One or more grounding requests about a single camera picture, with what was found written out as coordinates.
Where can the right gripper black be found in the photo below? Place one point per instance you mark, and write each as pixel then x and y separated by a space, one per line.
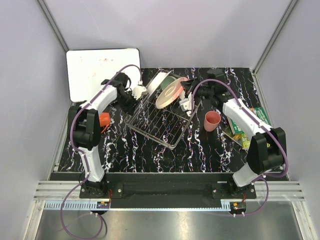
pixel 190 86

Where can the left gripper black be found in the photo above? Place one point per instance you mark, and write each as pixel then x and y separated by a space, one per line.
pixel 129 109

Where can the orange mug white inside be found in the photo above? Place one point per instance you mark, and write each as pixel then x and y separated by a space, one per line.
pixel 105 121

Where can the pink cream floral plate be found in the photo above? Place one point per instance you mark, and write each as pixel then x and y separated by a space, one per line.
pixel 170 93

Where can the pink plastic cup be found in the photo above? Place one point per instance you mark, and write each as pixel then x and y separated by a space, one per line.
pixel 211 120

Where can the green ceramic bowl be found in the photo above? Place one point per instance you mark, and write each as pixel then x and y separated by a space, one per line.
pixel 167 81

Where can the wire dish rack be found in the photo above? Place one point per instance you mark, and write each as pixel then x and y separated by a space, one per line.
pixel 165 126

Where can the large white plate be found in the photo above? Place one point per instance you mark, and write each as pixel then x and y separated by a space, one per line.
pixel 156 81

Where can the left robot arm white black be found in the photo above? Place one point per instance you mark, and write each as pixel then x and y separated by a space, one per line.
pixel 84 128

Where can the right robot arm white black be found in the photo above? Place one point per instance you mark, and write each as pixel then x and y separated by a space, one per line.
pixel 267 153

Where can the black marble pattern mat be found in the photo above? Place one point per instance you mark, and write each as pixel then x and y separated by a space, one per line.
pixel 124 150

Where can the green children's book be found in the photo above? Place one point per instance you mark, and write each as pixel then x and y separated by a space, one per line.
pixel 258 111

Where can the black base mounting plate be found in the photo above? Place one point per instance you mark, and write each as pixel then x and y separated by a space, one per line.
pixel 167 191

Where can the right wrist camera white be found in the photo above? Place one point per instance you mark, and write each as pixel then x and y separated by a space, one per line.
pixel 187 103

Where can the white whiteboard black frame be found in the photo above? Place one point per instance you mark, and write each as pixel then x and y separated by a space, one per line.
pixel 86 69

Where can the grey slotted cable duct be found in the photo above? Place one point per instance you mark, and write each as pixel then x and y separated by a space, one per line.
pixel 75 205

